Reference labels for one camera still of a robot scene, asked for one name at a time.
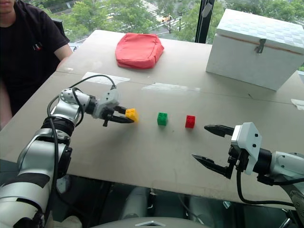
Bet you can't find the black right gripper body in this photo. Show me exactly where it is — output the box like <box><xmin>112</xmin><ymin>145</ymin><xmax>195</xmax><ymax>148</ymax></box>
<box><xmin>227</xmin><ymin>142</ymin><xmax>250</xmax><ymax>172</ymax></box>

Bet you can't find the red toy brick cube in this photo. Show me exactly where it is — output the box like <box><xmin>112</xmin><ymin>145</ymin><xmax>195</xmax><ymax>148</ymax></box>
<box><xmin>184</xmin><ymin>114</ymin><xmax>197</xmax><ymax>129</ymax></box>

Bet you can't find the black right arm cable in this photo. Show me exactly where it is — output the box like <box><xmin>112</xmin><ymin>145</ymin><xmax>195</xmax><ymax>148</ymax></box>
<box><xmin>236</xmin><ymin>169</ymin><xmax>296</xmax><ymax>208</ymax></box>

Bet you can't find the clear tape strip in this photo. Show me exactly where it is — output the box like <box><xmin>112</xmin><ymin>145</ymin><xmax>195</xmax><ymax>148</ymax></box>
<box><xmin>141</xmin><ymin>82</ymin><xmax>201</xmax><ymax>94</ymax></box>
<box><xmin>81</xmin><ymin>71</ymin><xmax>131</xmax><ymax>86</ymax></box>

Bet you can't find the black window frame post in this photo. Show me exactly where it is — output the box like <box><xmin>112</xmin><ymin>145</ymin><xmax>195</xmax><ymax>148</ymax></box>
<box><xmin>195</xmin><ymin>0</ymin><xmax>216</xmax><ymax>44</ymax></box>

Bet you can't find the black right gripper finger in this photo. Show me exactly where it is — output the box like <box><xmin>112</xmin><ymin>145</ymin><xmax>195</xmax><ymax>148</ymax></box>
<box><xmin>204</xmin><ymin>123</ymin><xmax>236</xmax><ymax>138</ymax></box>
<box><xmin>191</xmin><ymin>153</ymin><xmax>235</xmax><ymax>180</ymax></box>

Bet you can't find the yellow toy brick cube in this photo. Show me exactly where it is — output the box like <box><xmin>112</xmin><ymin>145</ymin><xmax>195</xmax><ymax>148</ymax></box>
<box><xmin>125</xmin><ymin>108</ymin><xmax>140</xmax><ymax>124</ymax></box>

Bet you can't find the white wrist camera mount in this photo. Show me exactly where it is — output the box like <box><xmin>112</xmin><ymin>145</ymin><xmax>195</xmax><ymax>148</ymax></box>
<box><xmin>230</xmin><ymin>122</ymin><xmax>263</xmax><ymax>176</ymax></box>
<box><xmin>92</xmin><ymin>89</ymin><xmax>121</xmax><ymax>119</ymax></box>

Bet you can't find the silver robot torso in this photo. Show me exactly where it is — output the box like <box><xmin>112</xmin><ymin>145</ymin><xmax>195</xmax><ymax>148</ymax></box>
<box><xmin>91</xmin><ymin>216</ymin><xmax>210</xmax><ymax>228</ymax></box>

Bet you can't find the white wooden chest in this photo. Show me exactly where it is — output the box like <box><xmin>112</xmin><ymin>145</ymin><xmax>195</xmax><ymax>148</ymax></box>
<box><xmin>205</xmin><ymin>8</ymin><xmax>304</xmax><ymax>92</ymax></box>

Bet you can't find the red fabric pouch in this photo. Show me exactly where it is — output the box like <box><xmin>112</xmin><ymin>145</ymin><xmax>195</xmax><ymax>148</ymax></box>
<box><xmin>114</xmin><ymin>32</ymin><xmax>165</xmax><ymax>70</ymax></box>

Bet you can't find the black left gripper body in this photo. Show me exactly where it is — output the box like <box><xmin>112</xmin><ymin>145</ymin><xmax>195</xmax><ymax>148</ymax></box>
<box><xmin>101</xmin><ymin>106</ymin><xmax>119</xmax><ymax>128</ymax></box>

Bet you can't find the grey rounded shape under table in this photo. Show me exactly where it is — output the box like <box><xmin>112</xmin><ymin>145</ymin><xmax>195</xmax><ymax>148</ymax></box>
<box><xmin>186</xmin><ymin>196</ymin><xmax>225</xmax><ymax>228</ymax></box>
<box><xmin>118</xmin><ymin>186</ymin><xmax>153</xmax><ymax>220</ymax></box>

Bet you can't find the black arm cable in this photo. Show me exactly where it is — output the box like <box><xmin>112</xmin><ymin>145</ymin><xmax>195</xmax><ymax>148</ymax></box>
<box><xmin>44</xmin><ymin>74</ymin><xmax>117</xmax><ymax>225</ymax></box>
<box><xmin>236</xmin><ymin>169</ymin><xmax>296</xmax><ymax>208</ymax></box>

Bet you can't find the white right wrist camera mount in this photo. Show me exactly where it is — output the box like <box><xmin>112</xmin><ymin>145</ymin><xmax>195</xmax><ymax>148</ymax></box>
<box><xmin>230</xmin><ymin>122</ymin><xmax>263</xmax><ymax>176</ymax></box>

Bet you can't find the green toy brick cube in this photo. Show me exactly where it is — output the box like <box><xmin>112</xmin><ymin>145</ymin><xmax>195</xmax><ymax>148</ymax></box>
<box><xmin>156</xmin><ymin>112</ymin><xmax>169</xmax><ymax>126</ymax></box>

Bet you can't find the white tape piece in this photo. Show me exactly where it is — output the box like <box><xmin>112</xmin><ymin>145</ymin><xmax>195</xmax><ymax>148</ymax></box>
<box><xmin>290</xmin><ymin>98</ymin><xmax>304</xmax><ymax>111</ymax></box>

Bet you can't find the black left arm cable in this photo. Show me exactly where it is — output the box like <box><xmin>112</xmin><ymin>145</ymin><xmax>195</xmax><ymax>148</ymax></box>
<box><xmin>44</xmin><ymin>74</ymin><xmax>117</xmax><ymax>225</ymax></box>

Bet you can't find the person in black t-shirt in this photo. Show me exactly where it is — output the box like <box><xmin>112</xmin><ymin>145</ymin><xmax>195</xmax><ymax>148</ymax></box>
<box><xmin>0</xmin><ymin>0</ymin><xmax>74</xmax><ymax>131</ymax></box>

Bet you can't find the metal box latch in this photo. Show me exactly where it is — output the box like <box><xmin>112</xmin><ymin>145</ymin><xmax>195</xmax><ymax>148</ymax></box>
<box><xmin>254</xmin><ymin>38</ymin><xmax>267</xmax><ymax>54</ymax></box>

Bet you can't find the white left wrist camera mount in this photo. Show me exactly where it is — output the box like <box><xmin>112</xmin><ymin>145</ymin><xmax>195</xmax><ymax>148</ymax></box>
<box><xmin>92</xmin><ymin>89</ymin><xmax>121</xmax><ymax>119</ymax></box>

